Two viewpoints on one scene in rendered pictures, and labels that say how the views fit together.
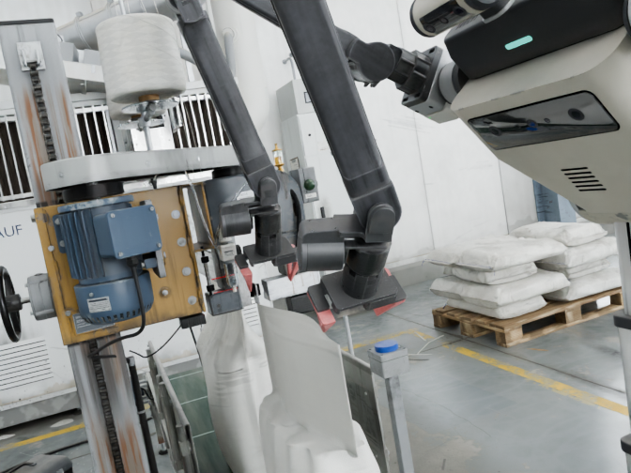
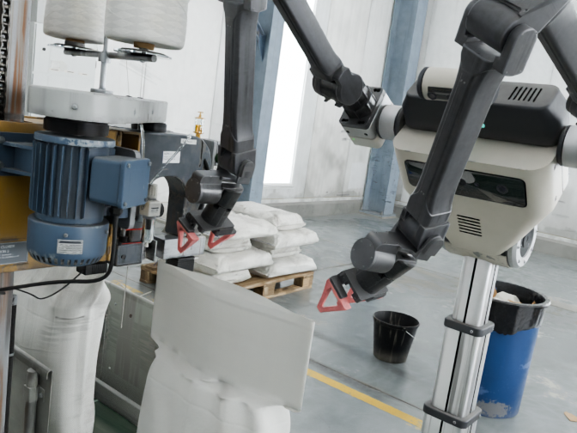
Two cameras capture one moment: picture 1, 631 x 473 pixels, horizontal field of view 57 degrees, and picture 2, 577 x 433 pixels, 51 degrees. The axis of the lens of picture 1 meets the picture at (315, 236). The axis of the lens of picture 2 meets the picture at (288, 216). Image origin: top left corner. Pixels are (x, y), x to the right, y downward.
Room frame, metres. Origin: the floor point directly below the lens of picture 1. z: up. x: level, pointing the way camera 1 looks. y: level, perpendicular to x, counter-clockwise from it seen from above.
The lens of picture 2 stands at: (-0.01, 0.69, 1.43)
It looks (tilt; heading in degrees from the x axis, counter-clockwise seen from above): 9 degrees down; 328
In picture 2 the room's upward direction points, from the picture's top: 8 degrees clockwise
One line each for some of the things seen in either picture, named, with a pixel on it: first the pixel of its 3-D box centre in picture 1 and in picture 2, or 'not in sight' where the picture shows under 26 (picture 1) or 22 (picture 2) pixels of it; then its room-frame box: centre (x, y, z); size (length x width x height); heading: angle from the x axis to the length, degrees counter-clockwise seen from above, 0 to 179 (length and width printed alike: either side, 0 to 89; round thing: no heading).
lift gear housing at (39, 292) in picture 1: (41, 296); not in sight; (1.36, 0.66, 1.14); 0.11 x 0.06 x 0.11; 20
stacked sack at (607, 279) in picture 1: (581, 282); (276, 263); (4.19, -1.87, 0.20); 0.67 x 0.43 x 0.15; 110
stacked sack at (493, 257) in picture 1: (511, 252); (233, 226); (3.96, -1.31, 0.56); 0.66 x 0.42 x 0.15; 110
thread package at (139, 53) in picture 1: (141, 60); (148, 6); (1.27, 0.30, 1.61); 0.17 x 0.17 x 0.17
